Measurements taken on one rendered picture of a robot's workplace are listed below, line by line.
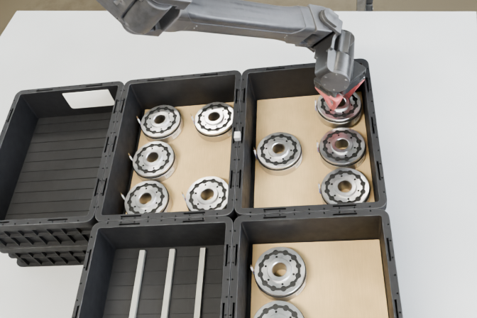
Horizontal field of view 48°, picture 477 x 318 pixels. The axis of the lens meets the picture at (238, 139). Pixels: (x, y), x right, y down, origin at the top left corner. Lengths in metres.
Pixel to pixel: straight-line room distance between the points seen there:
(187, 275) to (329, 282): 0.29
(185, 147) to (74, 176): 0.29
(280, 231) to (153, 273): 0.29
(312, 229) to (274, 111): 0.37
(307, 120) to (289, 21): 0.36
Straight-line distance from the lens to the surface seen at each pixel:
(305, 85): 1.35
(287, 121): 1.33
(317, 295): 1.11
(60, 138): 1.50
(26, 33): 2.12
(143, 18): 0.87
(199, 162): 1.30
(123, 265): 1.23
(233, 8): 0.96
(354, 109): 1.28
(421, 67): 1.61
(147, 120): 1.39
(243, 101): 1.27
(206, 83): 1.35
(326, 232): 1.12
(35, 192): 1.43
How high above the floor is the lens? 1.87
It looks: 52 degrees down
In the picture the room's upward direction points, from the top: 17 degrees counter-clockwise
